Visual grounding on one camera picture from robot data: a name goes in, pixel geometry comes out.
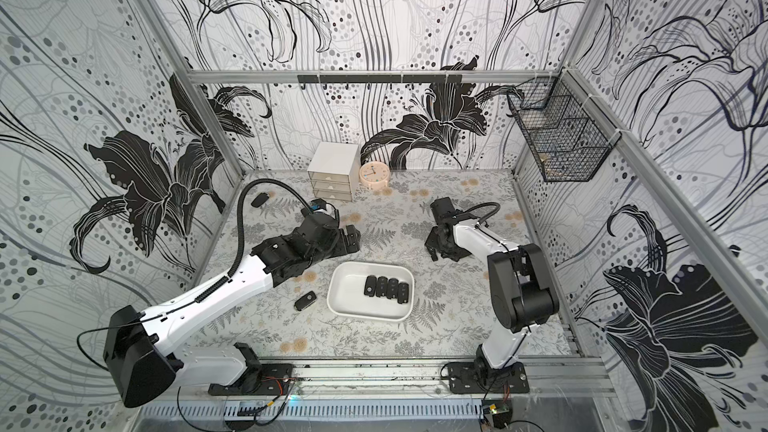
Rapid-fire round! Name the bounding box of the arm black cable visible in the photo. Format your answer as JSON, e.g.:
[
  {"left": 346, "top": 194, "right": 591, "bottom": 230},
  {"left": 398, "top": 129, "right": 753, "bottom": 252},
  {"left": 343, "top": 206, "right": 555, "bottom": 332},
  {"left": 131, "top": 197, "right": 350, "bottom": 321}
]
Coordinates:
[
  {"left": 227, "top": 178, "right": 313, "bottom": 280},
  {"left": 458, "top": 201, "right": 503, "bottom": 226}
]

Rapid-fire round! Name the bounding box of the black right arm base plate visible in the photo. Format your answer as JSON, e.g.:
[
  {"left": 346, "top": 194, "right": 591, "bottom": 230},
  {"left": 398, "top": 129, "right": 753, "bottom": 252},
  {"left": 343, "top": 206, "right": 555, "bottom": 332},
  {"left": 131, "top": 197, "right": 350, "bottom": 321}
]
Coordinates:
[{"left": 440, "top": 346, "right": 530, "bottom": 395}]

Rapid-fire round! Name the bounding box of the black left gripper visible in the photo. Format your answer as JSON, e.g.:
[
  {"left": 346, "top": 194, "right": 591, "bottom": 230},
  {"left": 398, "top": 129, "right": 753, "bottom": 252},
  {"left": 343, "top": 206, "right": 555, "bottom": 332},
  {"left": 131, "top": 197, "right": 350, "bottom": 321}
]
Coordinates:
[{"left": 303, "top": 223, "right": 360, "bottom": 266}]

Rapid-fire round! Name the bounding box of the pink round alarm clock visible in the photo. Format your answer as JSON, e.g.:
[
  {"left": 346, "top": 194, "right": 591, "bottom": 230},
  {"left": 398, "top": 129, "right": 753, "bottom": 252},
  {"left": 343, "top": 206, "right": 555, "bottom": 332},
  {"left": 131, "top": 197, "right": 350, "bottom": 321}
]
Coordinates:
[{"left": 359, "top": 161, "right": 391, "bottom": 191}]

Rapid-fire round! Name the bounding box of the black wire wall basket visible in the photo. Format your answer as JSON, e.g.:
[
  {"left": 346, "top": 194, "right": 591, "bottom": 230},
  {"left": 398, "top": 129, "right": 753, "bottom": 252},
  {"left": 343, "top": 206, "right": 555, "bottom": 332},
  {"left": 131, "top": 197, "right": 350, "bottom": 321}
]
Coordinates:
[{"left": 506, "top": 72, "right": 615, "bottom": 183}]

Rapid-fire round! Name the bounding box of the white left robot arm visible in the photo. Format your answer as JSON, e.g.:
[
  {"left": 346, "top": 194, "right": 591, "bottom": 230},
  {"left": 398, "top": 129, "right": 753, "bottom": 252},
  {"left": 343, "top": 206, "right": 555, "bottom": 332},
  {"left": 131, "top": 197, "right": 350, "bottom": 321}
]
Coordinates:
[{"left": 103, "top": 210, "right": 361, "bottom": 408}]

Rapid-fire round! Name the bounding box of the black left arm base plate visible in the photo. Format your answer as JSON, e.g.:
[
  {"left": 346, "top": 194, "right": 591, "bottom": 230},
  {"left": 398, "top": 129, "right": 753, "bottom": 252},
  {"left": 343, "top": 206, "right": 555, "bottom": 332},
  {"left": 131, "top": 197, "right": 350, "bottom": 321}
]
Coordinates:
[{"left": 208, "top": 342, "right": 294, "bottom": 398}]

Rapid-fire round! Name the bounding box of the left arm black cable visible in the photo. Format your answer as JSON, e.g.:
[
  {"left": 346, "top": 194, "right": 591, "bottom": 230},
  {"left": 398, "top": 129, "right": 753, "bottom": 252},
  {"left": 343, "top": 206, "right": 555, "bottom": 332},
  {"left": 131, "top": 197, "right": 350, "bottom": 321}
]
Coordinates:
[{"left": 227, "top": 178, "right": 313, "bottom": 280}]

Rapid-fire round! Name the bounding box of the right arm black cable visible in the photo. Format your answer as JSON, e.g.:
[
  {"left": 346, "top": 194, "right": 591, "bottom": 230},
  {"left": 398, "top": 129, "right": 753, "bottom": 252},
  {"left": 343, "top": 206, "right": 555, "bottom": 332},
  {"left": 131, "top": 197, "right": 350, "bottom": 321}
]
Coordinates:
[{"left": 458, "top": 201, "right": 503, "bottom": 226}]

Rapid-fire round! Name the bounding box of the white rectangular storage tray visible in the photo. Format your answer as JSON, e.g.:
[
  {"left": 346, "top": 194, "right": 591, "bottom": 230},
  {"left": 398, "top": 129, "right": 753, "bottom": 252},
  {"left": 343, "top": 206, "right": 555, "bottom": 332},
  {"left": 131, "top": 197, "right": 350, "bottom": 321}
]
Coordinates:
[{"left": 326, "top": 261, "right": 415, "bottom": 323}]

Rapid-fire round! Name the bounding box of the white mini drawer cabinet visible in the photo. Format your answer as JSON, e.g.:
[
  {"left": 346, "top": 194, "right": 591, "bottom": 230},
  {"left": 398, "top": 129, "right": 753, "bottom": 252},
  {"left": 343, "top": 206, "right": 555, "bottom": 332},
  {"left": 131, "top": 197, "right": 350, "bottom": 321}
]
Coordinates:
[{"left": 307, "top": 142, "right": 361, "bottom": 202}]

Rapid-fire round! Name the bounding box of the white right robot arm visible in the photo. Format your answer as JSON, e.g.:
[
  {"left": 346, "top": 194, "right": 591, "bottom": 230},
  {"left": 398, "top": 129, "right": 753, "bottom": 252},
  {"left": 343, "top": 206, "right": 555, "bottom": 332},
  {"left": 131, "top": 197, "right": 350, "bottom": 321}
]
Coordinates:
[{"left": 425, "top": 197, "right": 560, "bottom": 376}]

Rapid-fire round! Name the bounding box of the black flip key front left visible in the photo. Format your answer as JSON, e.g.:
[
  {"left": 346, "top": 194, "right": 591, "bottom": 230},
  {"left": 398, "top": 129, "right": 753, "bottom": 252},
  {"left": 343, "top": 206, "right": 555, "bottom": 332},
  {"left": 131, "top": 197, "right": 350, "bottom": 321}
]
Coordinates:
[{"left": 294, "top": 291, "right": 317, "bottom": 312}]

